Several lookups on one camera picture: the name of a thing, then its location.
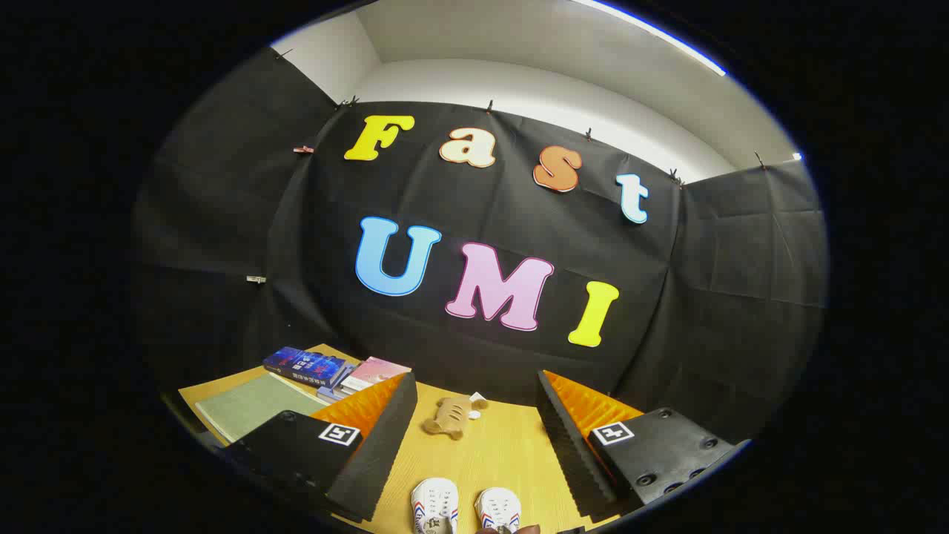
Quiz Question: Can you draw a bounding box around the brown plush toy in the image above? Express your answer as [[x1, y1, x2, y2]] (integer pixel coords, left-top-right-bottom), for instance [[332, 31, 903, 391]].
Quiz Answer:
[[423, 392, 490, 441]]

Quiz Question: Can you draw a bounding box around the green fabric storage box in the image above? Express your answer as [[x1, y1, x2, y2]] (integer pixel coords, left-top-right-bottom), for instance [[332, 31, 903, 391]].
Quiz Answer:
[[194, 371, 327, 446]]

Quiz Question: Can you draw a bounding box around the row of black clips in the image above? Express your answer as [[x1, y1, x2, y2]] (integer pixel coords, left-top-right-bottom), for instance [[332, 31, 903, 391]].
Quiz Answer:
[[274, 48, 768, 186]]

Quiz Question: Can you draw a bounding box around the blue book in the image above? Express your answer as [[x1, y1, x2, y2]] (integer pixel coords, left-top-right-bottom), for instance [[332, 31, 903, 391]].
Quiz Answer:
[[263, 346, 348, 388]]

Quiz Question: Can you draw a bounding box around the pink cover book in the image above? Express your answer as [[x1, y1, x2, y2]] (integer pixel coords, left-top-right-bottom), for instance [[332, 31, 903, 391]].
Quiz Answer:
[[341, 357, 411, 394]]

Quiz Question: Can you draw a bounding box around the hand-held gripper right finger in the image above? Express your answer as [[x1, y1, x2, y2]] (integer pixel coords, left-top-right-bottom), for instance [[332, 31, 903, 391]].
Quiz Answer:
[[535, 369, 751, 520]]

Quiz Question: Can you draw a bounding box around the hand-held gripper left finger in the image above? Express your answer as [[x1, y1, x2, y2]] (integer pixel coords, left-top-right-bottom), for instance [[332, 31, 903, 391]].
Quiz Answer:
[[222, 373, 418, 522]]

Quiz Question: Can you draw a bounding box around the white canvas shoe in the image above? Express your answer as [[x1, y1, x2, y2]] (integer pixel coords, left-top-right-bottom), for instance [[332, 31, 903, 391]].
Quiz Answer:
[[411, 477, 460, 534], [474, 486, 522, 534]]

